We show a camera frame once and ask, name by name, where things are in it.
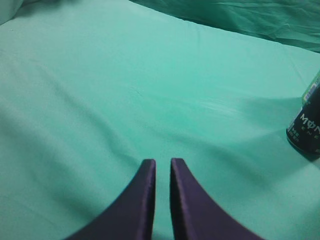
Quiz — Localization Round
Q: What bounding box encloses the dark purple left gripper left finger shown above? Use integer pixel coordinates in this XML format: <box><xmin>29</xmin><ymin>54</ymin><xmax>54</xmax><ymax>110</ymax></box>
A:
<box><xmin>67</xmin><ymin>159</ymin><xmax>156</xmax><ymax>240</ymax></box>

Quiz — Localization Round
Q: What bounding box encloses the black Monster energy can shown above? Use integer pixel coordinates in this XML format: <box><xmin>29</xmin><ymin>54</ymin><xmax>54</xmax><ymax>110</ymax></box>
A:
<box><xmin>286</xmin><ymin>73</ymin><xmax>320</xmax><ymax>160</ymax></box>

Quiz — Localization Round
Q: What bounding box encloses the green backdrop cloth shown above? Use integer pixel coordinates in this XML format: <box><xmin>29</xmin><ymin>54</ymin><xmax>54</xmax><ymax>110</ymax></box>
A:
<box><xmin>136</xmin><ymin>0</ymin><xmax>320</xmax><ymax>53</ymax></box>

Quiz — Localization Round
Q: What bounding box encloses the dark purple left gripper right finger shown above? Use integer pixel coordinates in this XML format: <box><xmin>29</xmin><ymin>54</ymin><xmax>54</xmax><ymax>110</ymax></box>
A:
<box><xmin>169</xmin><ymin>158</ymin><xmax>262</xmax><ymax>240</ymax></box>

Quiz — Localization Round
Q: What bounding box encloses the green tablecloth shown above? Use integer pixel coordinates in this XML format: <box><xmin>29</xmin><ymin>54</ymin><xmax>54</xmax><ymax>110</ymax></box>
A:
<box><xmin>0</xmin><ymin>0</ymin><xmax>320</xmax><ymax>240</ymax></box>

